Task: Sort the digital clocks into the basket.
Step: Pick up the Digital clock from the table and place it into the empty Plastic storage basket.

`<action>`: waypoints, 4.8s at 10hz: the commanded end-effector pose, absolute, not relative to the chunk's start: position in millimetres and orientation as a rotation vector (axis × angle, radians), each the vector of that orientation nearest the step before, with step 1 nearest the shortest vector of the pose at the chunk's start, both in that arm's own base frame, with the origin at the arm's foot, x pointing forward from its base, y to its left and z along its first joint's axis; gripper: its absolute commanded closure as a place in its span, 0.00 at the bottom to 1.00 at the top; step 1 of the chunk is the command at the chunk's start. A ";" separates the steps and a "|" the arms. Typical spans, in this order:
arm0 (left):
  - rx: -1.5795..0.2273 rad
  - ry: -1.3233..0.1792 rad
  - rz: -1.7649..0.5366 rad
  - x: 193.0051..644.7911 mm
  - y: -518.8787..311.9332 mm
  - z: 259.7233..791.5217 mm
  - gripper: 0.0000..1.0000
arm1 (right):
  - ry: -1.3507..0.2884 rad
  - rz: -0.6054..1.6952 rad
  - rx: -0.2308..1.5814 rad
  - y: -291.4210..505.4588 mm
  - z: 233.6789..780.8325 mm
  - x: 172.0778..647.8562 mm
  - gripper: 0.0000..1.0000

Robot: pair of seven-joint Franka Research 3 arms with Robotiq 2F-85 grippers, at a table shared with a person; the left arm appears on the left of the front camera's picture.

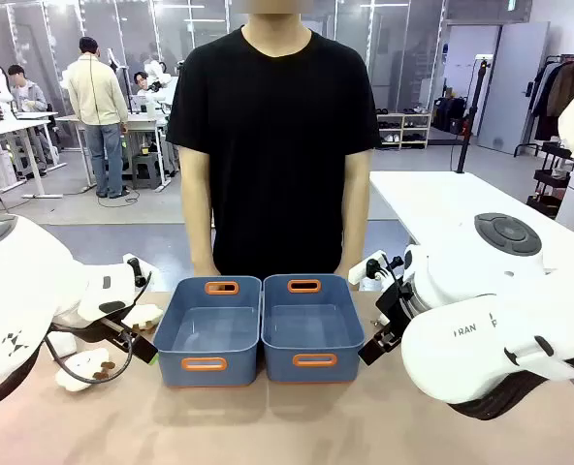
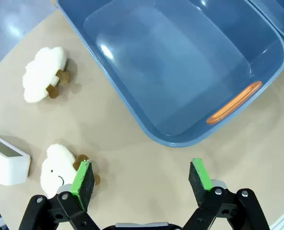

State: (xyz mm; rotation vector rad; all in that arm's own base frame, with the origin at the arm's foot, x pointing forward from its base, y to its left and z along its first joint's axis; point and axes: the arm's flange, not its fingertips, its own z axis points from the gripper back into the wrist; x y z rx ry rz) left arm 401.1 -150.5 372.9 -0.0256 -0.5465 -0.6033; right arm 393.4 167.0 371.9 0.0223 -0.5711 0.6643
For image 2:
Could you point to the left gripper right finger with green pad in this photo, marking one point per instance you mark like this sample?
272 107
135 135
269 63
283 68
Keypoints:
199 184

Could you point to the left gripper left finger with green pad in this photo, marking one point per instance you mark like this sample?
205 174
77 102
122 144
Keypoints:
84 184

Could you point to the white cloud plush smiling face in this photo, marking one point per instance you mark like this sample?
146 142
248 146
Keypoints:
58 165

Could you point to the white digital clock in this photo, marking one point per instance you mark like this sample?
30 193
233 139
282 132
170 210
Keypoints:
7 163

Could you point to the white cloud plush toy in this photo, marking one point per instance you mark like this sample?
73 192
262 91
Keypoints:
41 72

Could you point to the large blue plastic basket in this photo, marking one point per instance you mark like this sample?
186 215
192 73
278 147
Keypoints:
156 60

